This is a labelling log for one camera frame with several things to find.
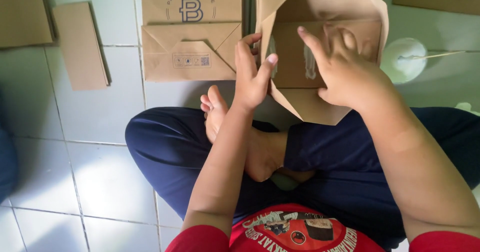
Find person's right hand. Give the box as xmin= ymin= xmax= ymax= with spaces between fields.
xmin=297 ymin=23 xmax=395 ymax=112

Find person's left hand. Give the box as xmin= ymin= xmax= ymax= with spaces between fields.
xmin=233 ymin=32 xmax=279 ymax=111

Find brown cardboard bottom insert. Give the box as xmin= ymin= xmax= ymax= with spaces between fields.
xmin=270 ymin=19 xmax=383 ymax=89

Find white glue bowl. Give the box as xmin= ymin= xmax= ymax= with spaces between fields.
xmin=380 ymin=37 xmax=428 ymax=85

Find flat folded printed paper bag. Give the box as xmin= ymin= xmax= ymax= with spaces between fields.
xmin=140 ymin=0 xmax=243 ymax=83

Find person's bare foot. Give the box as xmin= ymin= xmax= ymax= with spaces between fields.
xmin=200 ymin=85 xmax=290 ymax=183

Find thin wooden stick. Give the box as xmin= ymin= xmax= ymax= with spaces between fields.
xmin=397 ymin=50 xmax=480 ymax=61

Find person's navy trousers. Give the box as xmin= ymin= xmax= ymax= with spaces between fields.
xmin=124 ymin=106 xmax=480 ymax=251

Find pale green object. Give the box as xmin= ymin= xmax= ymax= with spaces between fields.
xmin=270 ymin=172 xmax=301 ymax=191

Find person's red printed shirt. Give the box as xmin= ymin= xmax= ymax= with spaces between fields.
xmin=165 ymin=203 xmax=480 ymax=252

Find stack of brown paper sheets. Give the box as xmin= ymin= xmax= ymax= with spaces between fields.
xmin=0 ymin=0 xmax=58 ymax=50

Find dark blue cloth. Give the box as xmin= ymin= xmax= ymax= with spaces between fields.
xmin=0 ymin=91 xmax=19 ymax=205

